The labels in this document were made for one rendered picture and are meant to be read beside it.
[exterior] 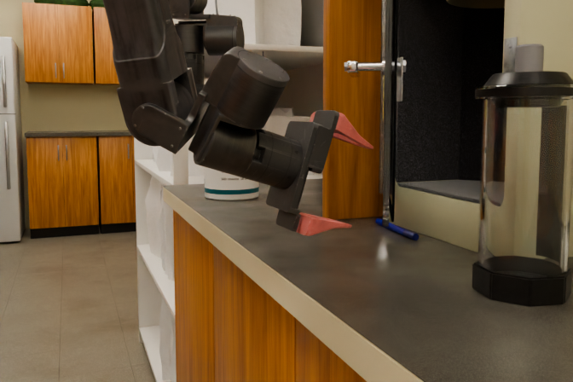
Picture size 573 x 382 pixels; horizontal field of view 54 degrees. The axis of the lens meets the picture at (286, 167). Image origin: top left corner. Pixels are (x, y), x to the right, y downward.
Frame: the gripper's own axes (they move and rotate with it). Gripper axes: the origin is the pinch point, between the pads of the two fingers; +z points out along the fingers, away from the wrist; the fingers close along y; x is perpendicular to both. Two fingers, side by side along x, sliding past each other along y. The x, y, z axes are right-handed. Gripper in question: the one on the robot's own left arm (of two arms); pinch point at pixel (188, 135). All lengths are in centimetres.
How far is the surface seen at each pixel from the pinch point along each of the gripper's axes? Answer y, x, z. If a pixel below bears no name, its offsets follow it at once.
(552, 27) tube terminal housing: 38, -46, -16
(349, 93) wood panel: 28.0, -9.4, -8.0
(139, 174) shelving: 12, 177, 27
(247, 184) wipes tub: 17.7, 19.9, 12.4
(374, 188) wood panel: 33.9, -9.7, 10.0
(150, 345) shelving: 13, 152, 104
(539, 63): 25, -57, -10
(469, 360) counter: 8, -68, 15
